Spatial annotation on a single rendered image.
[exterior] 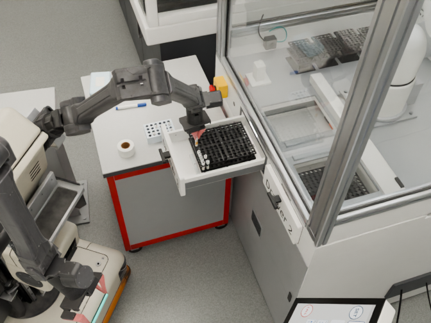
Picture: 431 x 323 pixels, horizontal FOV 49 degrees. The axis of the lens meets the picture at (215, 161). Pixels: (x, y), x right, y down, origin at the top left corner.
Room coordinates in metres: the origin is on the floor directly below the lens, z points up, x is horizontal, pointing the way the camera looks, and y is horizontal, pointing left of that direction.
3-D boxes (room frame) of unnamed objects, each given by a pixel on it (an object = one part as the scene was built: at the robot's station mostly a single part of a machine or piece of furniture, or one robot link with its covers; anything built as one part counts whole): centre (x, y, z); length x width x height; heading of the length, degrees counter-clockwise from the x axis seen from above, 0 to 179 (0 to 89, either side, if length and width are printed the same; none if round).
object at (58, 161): (1.51, 0.87, 0.38); 0.30 x 0.30 x 0.76; 14
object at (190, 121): (1.19, 0.08, 1.08); 0.10 x 0.07 x 0.07; 115
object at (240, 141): (1.23, -0.02, 0.87); 0.22 x 0.18 x 0.06; 110
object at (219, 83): (1.58, -0.01, 0.88); 0.07 x 0.05 x 0.07; 20
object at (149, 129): (1.39, 0.24, 0.78); 0.12 x 0.08 x 0.04; 109
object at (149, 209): (1.56, 0.29, 0.38); 0.62 x 0.58 x 0.76; 20
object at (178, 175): (1.16, 0.17, 0.87); 0.29 x 0.02 x 0.11; 20
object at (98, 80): (1.67, 0.55, 0.78); 0.15 x 0.10 x 0.04; 8
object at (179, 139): (1.23, -0.03, 0.86); 0.40 x 0.26 x 0.06; 110
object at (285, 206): (0.97, -0.24, 0.87); 0.29 x 0.02 x 0.11; 20
